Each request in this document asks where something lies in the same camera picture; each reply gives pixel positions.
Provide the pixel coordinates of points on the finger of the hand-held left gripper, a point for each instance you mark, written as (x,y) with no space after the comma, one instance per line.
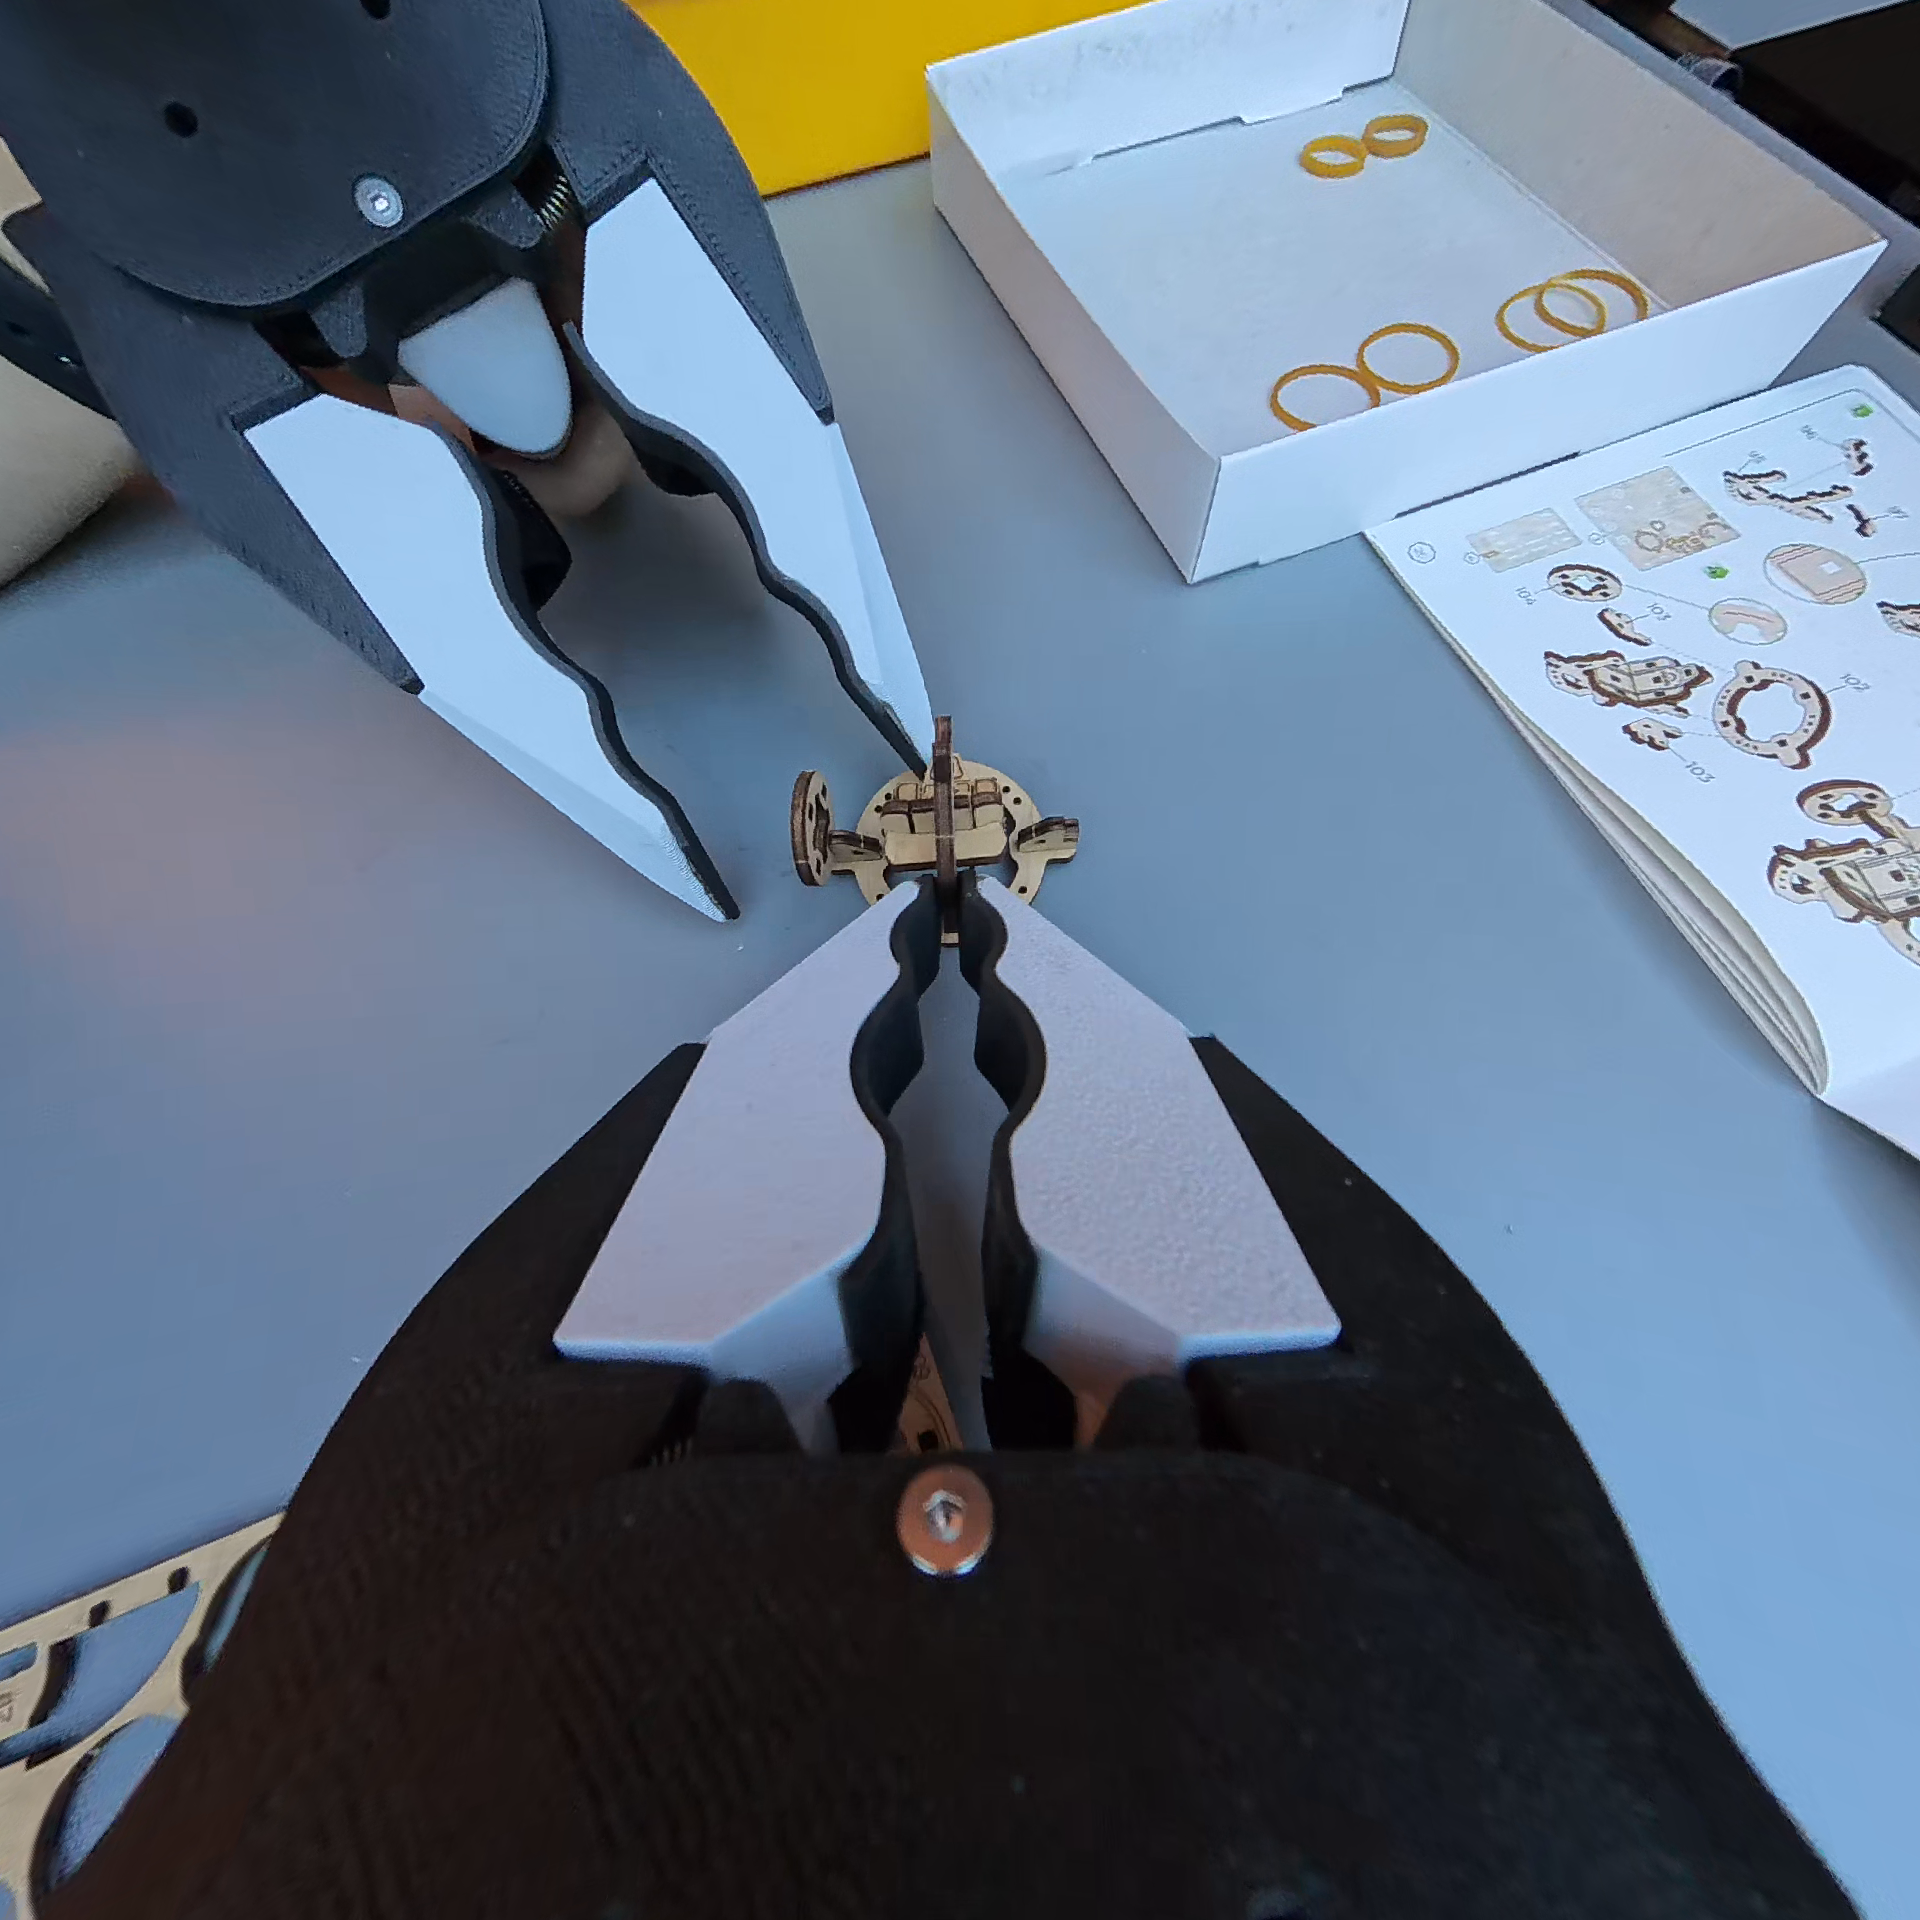
(421,570)
(704,346)

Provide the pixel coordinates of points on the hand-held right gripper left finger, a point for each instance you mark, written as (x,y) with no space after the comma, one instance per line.
(734,1200)

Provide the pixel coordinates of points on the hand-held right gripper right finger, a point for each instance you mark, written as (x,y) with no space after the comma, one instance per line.
(1156,1200)

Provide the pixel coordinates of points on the wooden horseshoe-shaped part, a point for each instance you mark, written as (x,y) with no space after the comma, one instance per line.
(1049,840)

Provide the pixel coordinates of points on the small wooden model assembly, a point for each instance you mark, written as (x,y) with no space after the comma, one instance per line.
(916,825)

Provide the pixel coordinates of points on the person's left forearm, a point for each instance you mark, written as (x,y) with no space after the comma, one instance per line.
(45,494)

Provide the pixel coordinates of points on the person's left hand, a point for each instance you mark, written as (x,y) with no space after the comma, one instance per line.
(580,481)

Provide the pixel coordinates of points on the yellow plastic bin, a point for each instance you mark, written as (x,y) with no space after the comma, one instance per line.
(839,89)

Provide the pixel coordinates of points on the black wristband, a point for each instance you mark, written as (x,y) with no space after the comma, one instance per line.
(45,352)

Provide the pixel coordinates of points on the small wooden wheel part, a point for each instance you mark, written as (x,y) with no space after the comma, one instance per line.
(820,825)

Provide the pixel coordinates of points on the white cardboard tray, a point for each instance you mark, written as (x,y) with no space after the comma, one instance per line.
(1349,511)

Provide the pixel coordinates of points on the open instruction booklet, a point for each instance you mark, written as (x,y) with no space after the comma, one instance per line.
(1680,780)

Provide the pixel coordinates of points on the group of yellow rubber bands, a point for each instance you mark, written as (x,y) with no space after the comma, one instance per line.
(1362,152)

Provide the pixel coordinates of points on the laser-cut plywood sheet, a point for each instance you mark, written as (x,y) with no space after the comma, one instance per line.
(150,1593)

